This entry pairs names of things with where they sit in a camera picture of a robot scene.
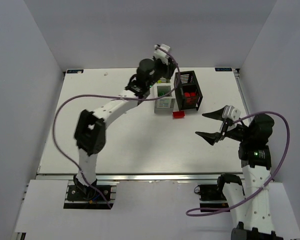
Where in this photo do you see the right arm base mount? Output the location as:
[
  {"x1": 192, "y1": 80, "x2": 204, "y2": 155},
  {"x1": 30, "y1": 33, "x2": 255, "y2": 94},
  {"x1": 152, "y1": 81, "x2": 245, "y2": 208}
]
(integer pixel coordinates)
[{"x1": 193, "y1": 184, "x2": 229, "y2": 209}]

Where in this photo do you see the red lego brick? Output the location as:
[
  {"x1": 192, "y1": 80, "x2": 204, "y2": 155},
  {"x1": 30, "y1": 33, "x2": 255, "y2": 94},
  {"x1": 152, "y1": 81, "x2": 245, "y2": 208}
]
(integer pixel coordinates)
[{"x1": 172, "y1": 111, "x2": 186, "y2": 119}]

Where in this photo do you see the aluminium table rail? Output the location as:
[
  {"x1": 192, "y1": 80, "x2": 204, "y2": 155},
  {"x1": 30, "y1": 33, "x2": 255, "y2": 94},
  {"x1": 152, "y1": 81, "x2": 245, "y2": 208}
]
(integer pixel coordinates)
[{"x1": 36, "y1": 171, "x2": 276, "y2": 183}]

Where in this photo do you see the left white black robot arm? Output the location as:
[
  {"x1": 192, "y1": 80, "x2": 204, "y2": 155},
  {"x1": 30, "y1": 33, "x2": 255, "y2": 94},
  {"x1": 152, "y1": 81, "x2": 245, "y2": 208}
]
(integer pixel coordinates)
[{"x1": 73, "y1": 58, "x2": 177, "y2": 201}]

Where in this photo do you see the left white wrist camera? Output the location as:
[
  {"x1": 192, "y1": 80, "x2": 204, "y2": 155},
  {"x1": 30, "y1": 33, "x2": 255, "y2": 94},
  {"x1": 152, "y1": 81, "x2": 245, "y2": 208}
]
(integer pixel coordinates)
[{"x1": 153, "y1": 44, "x2": 171, "y2": 65}]

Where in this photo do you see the left blue table label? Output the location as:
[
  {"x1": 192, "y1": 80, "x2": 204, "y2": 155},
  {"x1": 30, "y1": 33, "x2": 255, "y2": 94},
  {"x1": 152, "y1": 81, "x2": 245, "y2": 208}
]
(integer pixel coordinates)
[{"x1": 66, "y1": 69, "x2": 84, "y2": 74}]

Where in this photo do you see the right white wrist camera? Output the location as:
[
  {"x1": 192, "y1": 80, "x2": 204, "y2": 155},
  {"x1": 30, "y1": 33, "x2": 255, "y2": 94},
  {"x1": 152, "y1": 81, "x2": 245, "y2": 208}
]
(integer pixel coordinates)
[{"x1": 221, "y1": 105, "x2": 242, "y2": 126}]

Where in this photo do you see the black slotted container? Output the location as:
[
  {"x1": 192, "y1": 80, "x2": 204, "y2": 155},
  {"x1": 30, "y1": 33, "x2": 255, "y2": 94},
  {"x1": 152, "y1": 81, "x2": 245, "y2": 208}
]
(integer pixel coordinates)
[{"x1": 174, "y1": 70, "x2": 203, "y2": 111}]

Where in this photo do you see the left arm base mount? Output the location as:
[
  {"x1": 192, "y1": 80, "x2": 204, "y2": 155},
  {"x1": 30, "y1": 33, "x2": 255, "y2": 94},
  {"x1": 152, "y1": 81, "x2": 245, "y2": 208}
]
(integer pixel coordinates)
[{"x1": 63, "y1": 183, "x2": 117, "y2": 210}]

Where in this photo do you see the right blue table label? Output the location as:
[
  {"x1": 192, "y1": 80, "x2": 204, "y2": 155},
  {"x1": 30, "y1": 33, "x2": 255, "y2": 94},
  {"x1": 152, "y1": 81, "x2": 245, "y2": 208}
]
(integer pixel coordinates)
[{"x1": 214, "y1": 67, "x2": 233, "y2": 72}]

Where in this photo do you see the red flower lego piece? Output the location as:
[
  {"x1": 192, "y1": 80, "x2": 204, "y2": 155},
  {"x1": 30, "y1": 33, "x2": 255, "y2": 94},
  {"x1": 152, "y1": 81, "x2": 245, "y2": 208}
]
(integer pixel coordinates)
[{"x1": 184, "y1": 92, "x2": 197, "y2": 98}]

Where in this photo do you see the blue table label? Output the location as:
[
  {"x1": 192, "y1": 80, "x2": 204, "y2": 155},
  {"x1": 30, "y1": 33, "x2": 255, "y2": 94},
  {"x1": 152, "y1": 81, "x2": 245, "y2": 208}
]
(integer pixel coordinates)
[
  {"x1": 214, "y1": 67, "x2": 233, "y2": 72},
  {"x1": 66, "y1": 69, "x2": 84, "y2": 74}
]

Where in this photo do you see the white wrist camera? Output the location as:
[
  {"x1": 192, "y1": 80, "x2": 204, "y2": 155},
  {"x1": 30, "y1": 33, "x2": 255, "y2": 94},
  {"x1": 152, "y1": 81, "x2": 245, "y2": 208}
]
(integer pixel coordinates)
[
  {"x1": 221, "y1": 105, "x2": 242, "y2": 126},
  {"x1": 153, "y1": 44, "x2": 171, "y2": 65}
]

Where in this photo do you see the white slotted container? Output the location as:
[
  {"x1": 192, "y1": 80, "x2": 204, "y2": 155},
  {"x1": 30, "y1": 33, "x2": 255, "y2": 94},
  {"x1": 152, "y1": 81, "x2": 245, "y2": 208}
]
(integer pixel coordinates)
[{"x1": 151, "y1": 79, "x2": 176, "y2": 115}]

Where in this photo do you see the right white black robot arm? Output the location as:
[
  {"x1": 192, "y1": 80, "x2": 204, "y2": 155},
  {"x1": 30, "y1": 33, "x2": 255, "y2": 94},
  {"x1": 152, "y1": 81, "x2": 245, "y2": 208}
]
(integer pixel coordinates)
[{"x1": 196, "y1": 105, "x2": 281, "y2": 240}]

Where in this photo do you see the green small lego brick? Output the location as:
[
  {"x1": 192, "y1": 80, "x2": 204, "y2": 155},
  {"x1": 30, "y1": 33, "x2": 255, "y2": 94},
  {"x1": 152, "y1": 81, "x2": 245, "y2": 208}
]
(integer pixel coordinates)
[{"x1": 157, "y1": 92, "x2": 171, "y2": 97}]

